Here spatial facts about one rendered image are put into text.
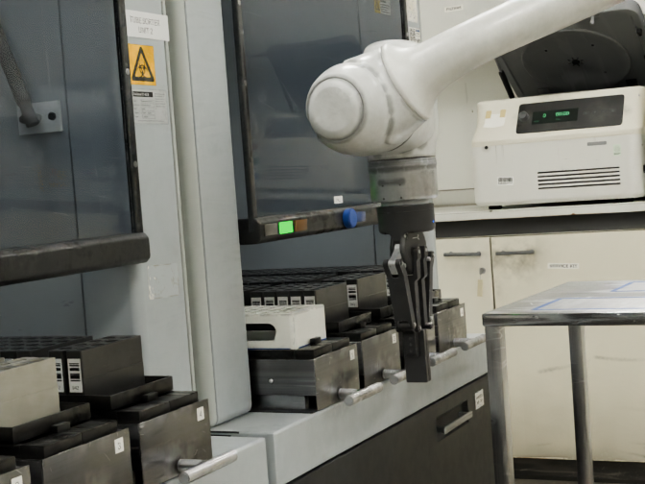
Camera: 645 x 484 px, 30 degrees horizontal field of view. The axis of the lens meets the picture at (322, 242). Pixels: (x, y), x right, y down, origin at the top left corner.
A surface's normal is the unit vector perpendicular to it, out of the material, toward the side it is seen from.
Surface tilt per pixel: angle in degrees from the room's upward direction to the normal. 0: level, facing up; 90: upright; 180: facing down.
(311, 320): 90
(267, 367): 90
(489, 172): 90
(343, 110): 94
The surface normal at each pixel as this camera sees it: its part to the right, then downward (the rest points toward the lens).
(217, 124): 0.90, -0.04
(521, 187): -0.47, 0.08
